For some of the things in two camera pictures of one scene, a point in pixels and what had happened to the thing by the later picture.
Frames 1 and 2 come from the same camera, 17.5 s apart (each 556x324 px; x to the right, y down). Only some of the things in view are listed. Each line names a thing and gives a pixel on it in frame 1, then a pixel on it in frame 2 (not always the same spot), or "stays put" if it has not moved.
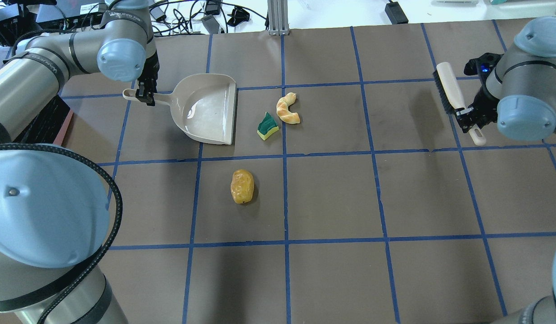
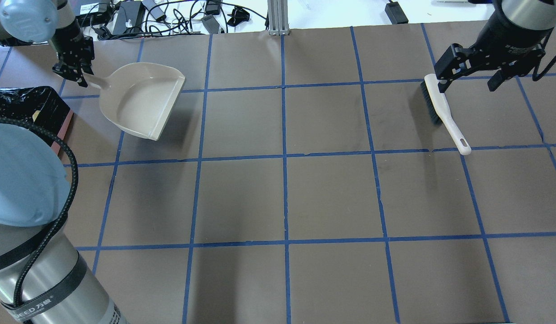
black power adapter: (395, 13) stays put
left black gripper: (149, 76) -> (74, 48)
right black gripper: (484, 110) -> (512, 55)
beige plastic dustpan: (205, 105) -> (138, 96)
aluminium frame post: (278, 16) stays put
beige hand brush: (451, 97) -> (437, 106)
